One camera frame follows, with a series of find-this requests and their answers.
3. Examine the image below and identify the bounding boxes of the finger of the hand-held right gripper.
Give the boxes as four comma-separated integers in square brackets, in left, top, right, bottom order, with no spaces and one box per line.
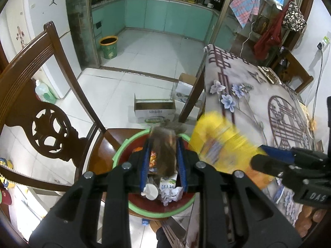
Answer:
[250,154,289,178]
[260,145,298,162]

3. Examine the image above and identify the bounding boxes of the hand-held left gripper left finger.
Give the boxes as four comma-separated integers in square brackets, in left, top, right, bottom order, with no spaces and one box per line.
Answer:
[28,137,153,248]

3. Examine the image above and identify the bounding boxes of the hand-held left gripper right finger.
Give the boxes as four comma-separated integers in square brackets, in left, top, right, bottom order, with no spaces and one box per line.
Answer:
[176,137,303,248]

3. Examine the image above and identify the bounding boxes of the blue white small carton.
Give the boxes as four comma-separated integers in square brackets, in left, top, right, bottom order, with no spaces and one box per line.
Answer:
[160,172,179,191]

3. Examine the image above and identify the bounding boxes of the brown wrapper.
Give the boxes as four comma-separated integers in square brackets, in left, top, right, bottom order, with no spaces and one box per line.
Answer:
[149,126,187,176]

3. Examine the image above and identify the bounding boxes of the white paper cup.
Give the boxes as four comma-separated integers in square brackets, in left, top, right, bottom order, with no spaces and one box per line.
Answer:
[141,183,159,201]

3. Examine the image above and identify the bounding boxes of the red basin with green rim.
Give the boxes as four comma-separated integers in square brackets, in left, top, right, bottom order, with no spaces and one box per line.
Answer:
[112,129,197,218]

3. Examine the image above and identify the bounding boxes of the yellow packet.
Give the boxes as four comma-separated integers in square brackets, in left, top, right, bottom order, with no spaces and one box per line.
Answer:
[191,111,262,174]

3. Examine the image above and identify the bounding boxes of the person's right hand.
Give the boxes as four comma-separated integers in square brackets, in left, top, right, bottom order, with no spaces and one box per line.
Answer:
[295,207,328,238]

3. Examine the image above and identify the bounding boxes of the orange wrapper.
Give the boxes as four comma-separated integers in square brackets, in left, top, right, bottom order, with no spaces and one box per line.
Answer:
[133,147,157,172]

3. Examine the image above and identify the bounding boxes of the open cardboard box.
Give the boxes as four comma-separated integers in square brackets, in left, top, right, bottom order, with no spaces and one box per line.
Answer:
[134,93,177,124]

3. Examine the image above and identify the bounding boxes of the cardboard box with flaps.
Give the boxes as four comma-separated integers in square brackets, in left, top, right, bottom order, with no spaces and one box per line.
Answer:
[174,73,204,112]

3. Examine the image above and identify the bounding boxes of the brown snack packet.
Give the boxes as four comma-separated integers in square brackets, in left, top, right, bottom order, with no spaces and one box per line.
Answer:
[259,66,279,84]

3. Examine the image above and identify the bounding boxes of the plain wooden chair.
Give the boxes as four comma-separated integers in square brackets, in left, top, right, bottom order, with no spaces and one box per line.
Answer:
[269,46,314,94]

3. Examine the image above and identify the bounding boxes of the red hanging bag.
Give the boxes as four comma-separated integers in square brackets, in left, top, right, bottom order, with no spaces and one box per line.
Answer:
[253,4,288,60]

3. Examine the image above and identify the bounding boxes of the green yellow waste bin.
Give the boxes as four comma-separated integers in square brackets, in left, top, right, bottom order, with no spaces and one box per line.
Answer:
[100,36,119,60]

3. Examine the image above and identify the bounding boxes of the green detergent bottle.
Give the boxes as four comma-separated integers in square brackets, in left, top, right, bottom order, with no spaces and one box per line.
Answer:
[35,80,56,103]

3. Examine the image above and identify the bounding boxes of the brown handbag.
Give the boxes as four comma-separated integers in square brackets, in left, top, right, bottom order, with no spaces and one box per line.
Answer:
[253,14,270,34]

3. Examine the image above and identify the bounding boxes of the lettered tote bag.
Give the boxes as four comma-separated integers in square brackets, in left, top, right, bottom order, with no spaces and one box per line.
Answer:
[282,1,307,33]

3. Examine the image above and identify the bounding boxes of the yellow toy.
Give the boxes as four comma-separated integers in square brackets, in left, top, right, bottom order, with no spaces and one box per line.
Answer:
[0,157,13,187]

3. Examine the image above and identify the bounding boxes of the carved wooden chair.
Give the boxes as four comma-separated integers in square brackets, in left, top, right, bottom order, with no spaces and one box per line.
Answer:
[0,21,166,228]

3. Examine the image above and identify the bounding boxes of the teal kitchen cabinets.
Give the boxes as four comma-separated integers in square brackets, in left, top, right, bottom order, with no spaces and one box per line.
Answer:
[92,0,220,47]

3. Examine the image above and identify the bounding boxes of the plaid towel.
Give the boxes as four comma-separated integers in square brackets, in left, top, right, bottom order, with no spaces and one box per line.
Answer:
[230,0,262,29]

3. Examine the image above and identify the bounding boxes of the white refrigerator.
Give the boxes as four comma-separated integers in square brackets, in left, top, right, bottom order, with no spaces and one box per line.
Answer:
[5,0,81,99]

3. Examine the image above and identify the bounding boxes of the charger cable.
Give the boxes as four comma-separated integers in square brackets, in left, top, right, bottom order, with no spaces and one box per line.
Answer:
[305,49,324,140]

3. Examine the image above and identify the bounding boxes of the thin white cable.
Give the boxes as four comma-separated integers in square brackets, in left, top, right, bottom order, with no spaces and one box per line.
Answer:
[239,22,255,57]

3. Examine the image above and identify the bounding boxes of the wall charger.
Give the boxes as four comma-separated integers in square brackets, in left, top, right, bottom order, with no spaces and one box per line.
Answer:
[317,37,329,51]

